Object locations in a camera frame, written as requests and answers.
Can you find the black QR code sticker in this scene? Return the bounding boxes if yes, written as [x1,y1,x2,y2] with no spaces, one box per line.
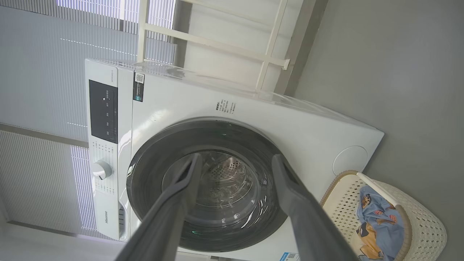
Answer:
[133,72,145,103]

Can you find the white window blinds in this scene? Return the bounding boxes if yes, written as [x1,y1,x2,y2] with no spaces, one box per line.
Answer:
[0,0,178,240]

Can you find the blue patterned garment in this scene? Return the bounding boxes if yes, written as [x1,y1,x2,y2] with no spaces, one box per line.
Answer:
[357,186,405,261]

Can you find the washing machine door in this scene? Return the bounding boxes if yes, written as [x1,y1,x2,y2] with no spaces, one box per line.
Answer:
[126,118,290,253]

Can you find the cream perforated laundry basket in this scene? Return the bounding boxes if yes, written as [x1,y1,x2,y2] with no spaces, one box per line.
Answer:
[320,170,447,261]

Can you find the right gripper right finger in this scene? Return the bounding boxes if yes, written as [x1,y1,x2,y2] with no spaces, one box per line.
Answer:
[272,154,359,261]

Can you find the cream cartoon print garment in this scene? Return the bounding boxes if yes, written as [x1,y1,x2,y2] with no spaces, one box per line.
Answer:
[349,221,385,261]

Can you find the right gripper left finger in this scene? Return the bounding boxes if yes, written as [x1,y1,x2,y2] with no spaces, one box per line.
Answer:
[115,153,203,261]

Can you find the white metal railing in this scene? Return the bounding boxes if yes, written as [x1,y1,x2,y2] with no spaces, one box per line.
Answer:
[137,0,290,91]

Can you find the white front-load washing machine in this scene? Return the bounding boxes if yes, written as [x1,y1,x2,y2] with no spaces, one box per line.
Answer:
[84,58,385,261]

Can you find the round white filter cover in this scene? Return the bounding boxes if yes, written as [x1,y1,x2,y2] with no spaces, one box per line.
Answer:
[332,146,368,178]

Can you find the dark control display panel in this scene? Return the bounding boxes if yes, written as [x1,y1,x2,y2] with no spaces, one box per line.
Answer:
[89,80,119,144]

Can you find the white plastic appliance dial knob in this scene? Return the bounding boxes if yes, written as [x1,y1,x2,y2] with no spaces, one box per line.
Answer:
[92,160,113,180]

